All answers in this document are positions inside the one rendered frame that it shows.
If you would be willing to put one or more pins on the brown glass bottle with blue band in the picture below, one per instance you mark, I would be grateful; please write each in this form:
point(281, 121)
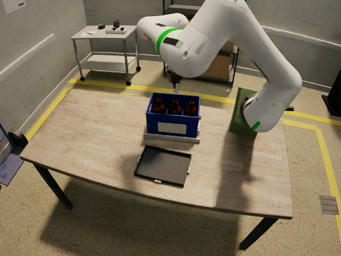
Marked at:
point(175, 105)

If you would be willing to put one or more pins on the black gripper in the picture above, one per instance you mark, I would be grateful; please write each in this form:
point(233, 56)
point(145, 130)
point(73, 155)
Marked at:
point(174, 79)

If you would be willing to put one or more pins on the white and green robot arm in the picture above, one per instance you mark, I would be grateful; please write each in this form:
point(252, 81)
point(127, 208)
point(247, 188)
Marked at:
point(189, 48)

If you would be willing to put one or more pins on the blue plastic crate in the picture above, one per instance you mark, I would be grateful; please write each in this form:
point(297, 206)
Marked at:
point(173, 125)

